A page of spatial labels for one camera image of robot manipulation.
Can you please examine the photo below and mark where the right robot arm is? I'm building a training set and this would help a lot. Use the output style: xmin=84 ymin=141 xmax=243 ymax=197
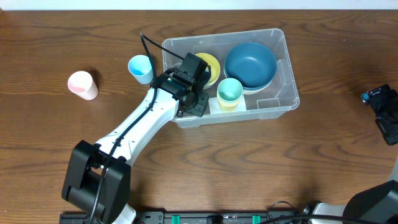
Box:
xmin=303 ymin=84 xmax=397 ymax=223

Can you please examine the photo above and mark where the clear plastic storage container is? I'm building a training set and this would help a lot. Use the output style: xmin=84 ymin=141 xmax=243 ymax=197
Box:
xmin=162 ymin=28 xmax=300 ymax=128

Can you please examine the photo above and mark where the left black cable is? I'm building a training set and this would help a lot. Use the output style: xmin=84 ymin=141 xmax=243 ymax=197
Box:
xmin=85 ymin=32 xmax=187 ymax=224

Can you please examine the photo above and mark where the green plastic cup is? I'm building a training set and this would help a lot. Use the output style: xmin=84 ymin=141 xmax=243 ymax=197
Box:
xmin=217 ymin=78 xmax=243 ymax=103

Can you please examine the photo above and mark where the pink plastic cup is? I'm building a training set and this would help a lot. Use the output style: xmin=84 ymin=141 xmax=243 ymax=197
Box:
xmin=67 ymin=71 xmax=98 ymax=100

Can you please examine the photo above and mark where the right black cable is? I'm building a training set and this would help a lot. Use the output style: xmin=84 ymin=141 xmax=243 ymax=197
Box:
xmin=257 ymin=200 xmax=374 ymax=224

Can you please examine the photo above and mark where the yellow plastic cup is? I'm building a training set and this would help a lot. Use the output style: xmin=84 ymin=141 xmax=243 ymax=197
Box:
xmin=218 ymin=101 xmax=239 ymax=112
xmin=217 ymin=95 xmax=242 ymax=110

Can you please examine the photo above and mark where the black cable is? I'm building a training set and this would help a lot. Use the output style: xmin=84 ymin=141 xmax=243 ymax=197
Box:
xmin=257 ymin=200 xmax=374 ymax=224
xmin=85 ymin=32 xmax=187 ymax=224

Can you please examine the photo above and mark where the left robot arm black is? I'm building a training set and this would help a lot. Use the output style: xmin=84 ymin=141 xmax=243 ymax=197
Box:
xmin=62 ymin=53 xmax=212 ymax=223

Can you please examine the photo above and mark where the dark blue bowl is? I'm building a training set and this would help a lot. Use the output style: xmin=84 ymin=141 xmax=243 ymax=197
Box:
xmin=224 ymin=42 xmax=277 ymax=72
xmin=224 ymin=69 xmax=276 ymax=90

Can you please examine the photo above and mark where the beige large bowl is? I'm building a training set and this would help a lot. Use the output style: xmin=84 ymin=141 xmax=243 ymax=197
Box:
xmin=243 ymin=87 xmax=265 ymax=95

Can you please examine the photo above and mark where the blue plastic cup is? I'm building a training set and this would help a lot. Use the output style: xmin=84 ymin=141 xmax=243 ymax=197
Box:
xmin=127 ymin=55 xmax=153 ymax=85

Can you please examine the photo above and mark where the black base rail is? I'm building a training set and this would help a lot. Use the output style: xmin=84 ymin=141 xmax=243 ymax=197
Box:
xmin=58 ymin=207 xmax=371 ymax=224

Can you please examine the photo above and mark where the yellow small bowl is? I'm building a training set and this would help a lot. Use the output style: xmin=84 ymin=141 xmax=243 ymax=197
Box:
xmin=195 ymin=53 xmax=221 ymax=90

